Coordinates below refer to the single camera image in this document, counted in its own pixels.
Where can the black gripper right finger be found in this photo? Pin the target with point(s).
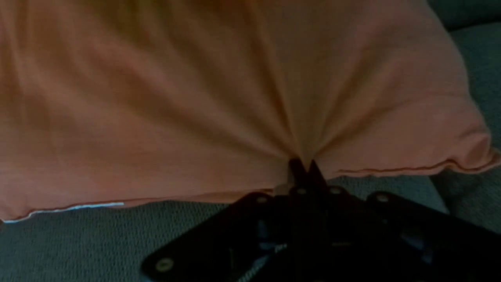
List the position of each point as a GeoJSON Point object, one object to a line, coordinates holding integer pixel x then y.
{"type": "Point", "coordinates": [376, 205]}

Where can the orange pillow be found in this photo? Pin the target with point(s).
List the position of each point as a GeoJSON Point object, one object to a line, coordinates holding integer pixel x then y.
{"type": "Point", "coordinates": [182, 103]}

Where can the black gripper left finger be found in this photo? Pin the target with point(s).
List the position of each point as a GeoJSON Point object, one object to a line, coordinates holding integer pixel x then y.
{"type": "Point", "coordinates": [250, 219]}

